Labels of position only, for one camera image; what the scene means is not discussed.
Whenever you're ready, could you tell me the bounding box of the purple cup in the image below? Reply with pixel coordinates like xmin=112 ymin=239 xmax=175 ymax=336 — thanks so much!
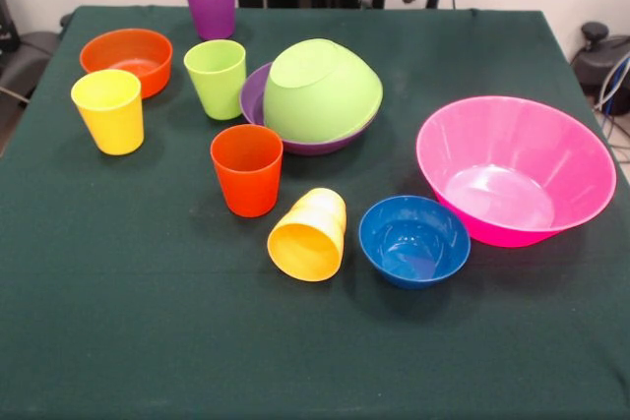
xmin=182 ymin=0 xmax=237 ymax=41

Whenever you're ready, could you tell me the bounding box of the dark green tablecloth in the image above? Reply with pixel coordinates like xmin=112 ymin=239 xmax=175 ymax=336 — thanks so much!
xmin=0 ymin=5 xmax=630 ymax=420

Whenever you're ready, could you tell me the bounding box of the pink bowl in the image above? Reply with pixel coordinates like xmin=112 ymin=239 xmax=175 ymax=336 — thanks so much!
xmin=415 ymin=95 xmax=618 ymax=249

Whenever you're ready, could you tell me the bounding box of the green cup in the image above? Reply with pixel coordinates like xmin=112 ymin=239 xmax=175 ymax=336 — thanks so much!
xmin=183 ymin=39 xmax=247 ymax=121

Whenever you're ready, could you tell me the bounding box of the yellow ribbed cup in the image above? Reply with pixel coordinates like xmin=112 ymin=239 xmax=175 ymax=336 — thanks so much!
xmin=267 ymin=187 xmax=347 ymax=283

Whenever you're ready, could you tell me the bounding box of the tall yellow cup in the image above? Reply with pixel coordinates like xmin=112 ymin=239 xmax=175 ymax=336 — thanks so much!
xmin=70 ymin=69 xmax=146 ymax=156

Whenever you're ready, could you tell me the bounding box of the blue bowl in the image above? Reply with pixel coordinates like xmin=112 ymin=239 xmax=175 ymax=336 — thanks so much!
xmin=357 ymin=195 xmax=472 ymax=291

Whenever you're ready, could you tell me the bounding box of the purple bowl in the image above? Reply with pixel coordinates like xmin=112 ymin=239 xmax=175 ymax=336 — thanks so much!
xmin=238 ymin=61 xmax=380 ymax=156

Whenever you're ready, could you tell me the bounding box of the bundle of cables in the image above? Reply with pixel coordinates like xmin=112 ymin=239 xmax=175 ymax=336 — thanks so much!
xmin=593 ymin=53 xmax=630 ymax=163

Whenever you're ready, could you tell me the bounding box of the orange cup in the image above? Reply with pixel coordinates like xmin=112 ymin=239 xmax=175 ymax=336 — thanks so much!
xmin=210 ymin=123 xmax=284 ymax=218

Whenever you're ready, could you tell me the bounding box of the green bowl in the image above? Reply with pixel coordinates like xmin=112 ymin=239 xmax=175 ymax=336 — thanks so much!
xmin=262 ymin=37 xmax=384 ymax=143

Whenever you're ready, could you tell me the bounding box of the orange bowl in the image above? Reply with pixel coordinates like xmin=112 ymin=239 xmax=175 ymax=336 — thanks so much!
xmin=79 ymin=28 xmax=174 ymax=99

